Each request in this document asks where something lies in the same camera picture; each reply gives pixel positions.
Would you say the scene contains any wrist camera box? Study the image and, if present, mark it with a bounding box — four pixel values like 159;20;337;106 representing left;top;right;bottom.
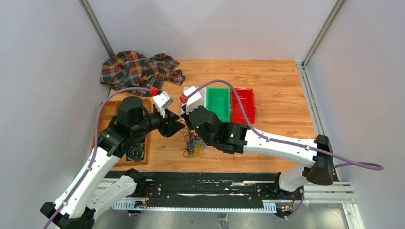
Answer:
152;91;173;118
180;88;206;115

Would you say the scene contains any green plastic bin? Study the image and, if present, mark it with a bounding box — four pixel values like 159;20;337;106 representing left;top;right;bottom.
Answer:
206;87;231;122

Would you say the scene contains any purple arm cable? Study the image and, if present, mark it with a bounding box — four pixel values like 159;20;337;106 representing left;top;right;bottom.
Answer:
181;79;384;171
42;87;158;229

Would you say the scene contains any left aluminium frame post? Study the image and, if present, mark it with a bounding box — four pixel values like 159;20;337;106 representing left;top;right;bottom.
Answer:
79;0;115;57

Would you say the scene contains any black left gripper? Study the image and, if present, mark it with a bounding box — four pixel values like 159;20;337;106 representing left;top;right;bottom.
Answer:
132;107;186;137

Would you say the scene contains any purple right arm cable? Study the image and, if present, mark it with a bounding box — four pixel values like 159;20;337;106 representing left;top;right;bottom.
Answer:
181;79;384;171

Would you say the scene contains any wooden compartment tray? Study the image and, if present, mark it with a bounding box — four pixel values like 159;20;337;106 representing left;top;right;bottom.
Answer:
97;99;151;169

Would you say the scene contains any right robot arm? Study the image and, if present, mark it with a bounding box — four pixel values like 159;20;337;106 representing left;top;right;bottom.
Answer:
181;106;334;199

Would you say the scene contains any white plastic bin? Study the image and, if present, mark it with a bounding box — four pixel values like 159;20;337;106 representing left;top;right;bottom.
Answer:
183;86;197;96

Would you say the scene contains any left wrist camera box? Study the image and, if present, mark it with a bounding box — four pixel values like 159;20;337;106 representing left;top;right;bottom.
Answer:
152;91;173;118

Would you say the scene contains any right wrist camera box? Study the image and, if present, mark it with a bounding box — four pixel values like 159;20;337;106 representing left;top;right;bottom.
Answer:
180;88;206;115

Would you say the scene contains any coiled yellow-green cable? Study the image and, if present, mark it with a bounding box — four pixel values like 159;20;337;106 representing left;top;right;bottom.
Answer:
125;143;146;161

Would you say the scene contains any multicolour cable pile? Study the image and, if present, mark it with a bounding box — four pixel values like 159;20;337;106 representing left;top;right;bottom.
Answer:
181;125;210;159

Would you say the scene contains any red plastic bin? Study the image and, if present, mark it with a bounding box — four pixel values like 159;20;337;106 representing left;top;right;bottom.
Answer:
230;88;256;124

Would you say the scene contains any right aluminium frame post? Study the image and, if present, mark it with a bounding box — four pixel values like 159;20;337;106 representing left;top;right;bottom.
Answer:
302;0;346;68

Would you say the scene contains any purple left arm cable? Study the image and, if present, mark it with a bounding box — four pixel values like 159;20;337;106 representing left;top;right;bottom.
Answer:
42;87;158;229

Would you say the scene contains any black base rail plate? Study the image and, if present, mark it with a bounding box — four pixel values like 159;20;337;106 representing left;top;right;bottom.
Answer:
112;171;303;213

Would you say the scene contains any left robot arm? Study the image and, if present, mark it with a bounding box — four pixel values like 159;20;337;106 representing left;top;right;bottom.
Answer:
40;96;185;229

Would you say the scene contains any aluminium frame post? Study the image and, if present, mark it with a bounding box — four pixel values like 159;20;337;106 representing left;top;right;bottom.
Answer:
302;0;346;68
79;0;115;57

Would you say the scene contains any plaid cloth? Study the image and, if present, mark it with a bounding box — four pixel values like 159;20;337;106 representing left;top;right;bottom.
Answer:
99;51;186;97

